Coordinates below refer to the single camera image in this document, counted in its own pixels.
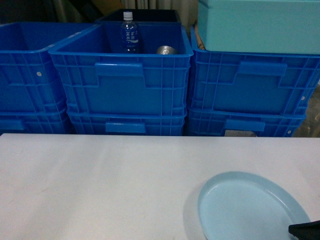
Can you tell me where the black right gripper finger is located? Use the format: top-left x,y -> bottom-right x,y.
288,220 -> 320,240

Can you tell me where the light blue oval tray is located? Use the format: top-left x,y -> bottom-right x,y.
197,171 -> 310,240

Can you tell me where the blue crate bottom right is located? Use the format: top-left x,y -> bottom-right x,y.
186,109 -> 306,137

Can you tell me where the blue crate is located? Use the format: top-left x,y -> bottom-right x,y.
188,27 -> 320,116
186,109 -> 306,137
49,22 -> 193,116
0,22 -> 92,113
0,109 -> 75,134
67,110 -> 187,136

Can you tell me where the blue crate top right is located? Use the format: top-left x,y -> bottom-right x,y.
188,27 -> 320,116

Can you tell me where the teal plastic box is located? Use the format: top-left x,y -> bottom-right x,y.
197,0 -> 320,55

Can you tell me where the silver metal can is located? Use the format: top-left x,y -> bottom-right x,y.
156,45 -> 179,55

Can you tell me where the blue crate top centre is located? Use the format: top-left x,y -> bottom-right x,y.
49,22 -> 193,116

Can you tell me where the blue crate bottom centre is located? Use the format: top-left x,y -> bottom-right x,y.
67,110 -> 187,136

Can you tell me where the clear water bottle blue label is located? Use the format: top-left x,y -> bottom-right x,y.
120,11 -> 140,54

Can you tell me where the blue crate bottom left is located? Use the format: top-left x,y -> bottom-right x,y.
0,109 -> 75,134

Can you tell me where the blue crate top left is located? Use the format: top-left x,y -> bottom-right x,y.
0,22 -> 92,113

